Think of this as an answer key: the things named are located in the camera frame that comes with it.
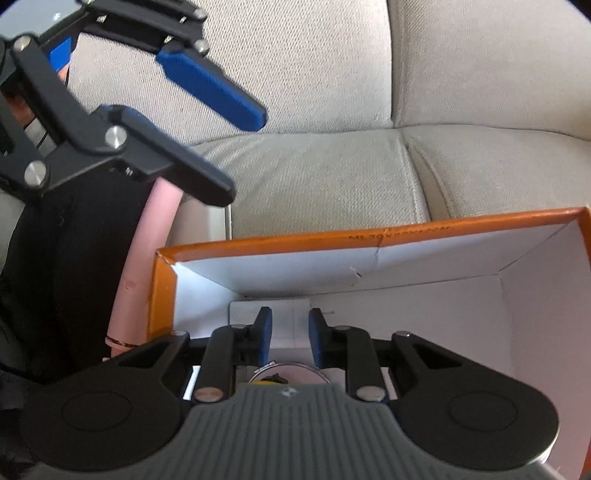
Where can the beige sofa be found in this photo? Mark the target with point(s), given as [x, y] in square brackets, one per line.
[323, 175]

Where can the orange cardboard box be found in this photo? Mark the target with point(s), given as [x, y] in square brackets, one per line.
[277, 242]

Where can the white long box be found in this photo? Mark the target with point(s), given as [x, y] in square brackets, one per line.
[288, 323]

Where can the person's black trouser leg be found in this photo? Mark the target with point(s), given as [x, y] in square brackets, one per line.
[69, 277]

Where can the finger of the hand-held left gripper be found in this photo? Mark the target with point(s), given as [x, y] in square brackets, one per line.
[184, 166]
[212, 87]

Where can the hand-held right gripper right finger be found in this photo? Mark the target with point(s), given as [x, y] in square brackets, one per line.
[316, 337]

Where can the pink cylindrical bottle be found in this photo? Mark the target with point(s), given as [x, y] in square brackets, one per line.
[138, 277]

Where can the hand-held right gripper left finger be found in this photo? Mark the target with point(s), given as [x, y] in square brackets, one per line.
[264, 337]

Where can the silver flat device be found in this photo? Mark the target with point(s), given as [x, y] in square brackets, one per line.
[198, 226]

